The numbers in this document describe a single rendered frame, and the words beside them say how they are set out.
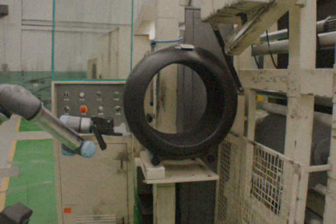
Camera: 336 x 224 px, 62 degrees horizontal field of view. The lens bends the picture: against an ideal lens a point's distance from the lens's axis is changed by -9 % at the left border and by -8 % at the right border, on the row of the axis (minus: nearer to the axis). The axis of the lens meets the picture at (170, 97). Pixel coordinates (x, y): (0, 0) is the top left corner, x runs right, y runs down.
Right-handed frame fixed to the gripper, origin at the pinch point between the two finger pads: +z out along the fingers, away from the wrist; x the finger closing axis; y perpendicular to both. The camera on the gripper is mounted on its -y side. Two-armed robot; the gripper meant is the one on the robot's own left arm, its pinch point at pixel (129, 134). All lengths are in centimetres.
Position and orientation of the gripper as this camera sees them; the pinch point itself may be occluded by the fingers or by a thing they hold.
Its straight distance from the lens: 154.4
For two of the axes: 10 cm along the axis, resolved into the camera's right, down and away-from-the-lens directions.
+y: 1.3, -9.9, -0.5
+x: -1.9, -0.8, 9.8
